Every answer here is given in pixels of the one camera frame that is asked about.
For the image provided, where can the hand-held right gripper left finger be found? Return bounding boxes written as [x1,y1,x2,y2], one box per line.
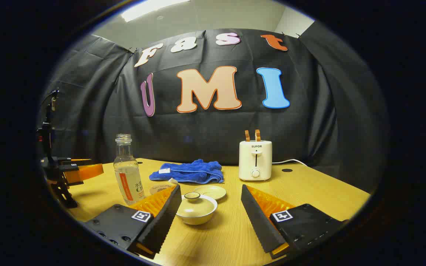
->
[84,184,182,259]

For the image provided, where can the cream ceramic saucer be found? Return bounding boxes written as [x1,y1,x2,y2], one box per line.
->
[193,185,227,201]

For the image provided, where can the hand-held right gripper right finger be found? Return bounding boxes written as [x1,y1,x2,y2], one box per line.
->
[241,184,348,259]

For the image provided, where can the clear water bottle orange label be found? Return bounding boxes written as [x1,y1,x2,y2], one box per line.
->
[113,134,145,206]

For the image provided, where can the cream teacup lid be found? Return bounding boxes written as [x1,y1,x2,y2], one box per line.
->
[177,192,215,218]

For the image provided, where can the cream ceramic teacup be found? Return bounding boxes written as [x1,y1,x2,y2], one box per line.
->
[176,201,218,226]

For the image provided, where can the black backdrop cloth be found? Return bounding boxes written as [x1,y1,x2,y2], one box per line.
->
[39,29,387,192]

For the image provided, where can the cream toaster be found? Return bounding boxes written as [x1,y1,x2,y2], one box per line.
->
[239,140,273,181]

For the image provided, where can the blue towel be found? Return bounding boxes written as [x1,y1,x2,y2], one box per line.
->
[149,159,224,184]

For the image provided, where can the white toaster cable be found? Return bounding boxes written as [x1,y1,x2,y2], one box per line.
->
[271,159,308,167]

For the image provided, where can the round wooden coaster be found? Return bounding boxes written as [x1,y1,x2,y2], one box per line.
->
[149,184,176,196]

